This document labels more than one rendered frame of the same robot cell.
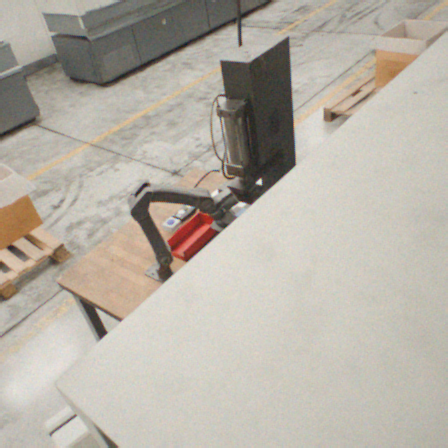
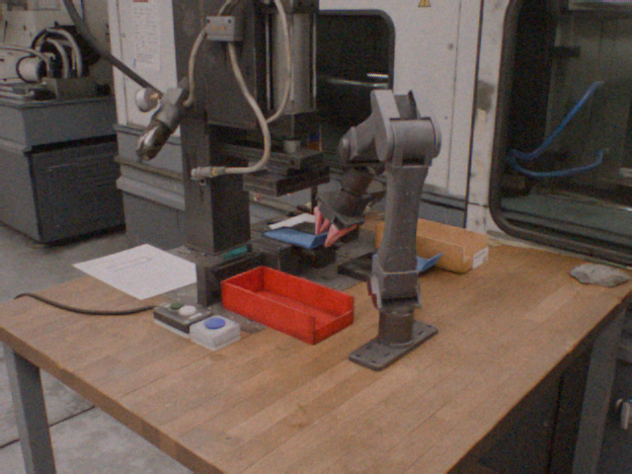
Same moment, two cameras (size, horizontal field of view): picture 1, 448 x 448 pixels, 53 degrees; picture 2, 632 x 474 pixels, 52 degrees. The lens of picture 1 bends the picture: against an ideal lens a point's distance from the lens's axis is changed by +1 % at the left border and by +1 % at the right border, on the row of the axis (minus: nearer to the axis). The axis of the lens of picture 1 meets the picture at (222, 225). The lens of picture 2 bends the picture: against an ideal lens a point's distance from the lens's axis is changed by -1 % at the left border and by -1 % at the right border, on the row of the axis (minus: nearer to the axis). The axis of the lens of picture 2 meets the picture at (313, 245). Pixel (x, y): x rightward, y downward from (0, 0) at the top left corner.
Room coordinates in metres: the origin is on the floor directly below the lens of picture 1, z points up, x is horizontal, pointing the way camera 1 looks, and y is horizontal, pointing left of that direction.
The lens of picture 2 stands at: (1.54, 1.33, 1.47)
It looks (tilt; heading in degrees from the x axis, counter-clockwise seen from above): 20 degrees down; 268
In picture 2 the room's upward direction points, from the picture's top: straight up
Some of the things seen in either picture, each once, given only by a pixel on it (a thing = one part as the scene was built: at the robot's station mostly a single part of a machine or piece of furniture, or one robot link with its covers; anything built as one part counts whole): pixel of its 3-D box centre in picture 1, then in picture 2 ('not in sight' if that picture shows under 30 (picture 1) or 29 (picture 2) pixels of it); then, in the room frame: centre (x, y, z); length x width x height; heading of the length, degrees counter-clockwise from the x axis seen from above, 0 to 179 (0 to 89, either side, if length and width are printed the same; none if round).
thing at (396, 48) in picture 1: (411, 55); not in sight; (4.39, -2.22, 0.40); 0.67 x 0.60 x 0.50; 129
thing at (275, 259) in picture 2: not in sight; (292, 253); (1.53, -0.12, 0.94); 0.20 x 0.10 x 0.07; 47
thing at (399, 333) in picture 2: (164, 270); (395, 325); (1.35, 0.27, 0.94); 0.20 x 0.07 x 0.08; 47
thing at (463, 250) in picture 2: not in sight; (431, 244); (1.19, -0.19, 0.93); 0.25 x 0.13 x 0.08; 137
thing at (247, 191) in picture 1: (248, 161); (264, 129); (1.59, -0.16, 1.22); 0.26 x 0.18 x 0.30; 137
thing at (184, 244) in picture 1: (192, 235); (285, 302); (1.55, 0.14, 0.93); 0.25 x 0.12 x 0.06; 137
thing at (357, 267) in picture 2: not in sight; (386, 268); (1.31, -0.09, 0.91); 0.17 x 0.16 x 0.02; 47
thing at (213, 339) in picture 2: (172, 226); (215, 338); (1.68, 0.23, 0.90); 0.07 x 0.07 x 0.06; 47
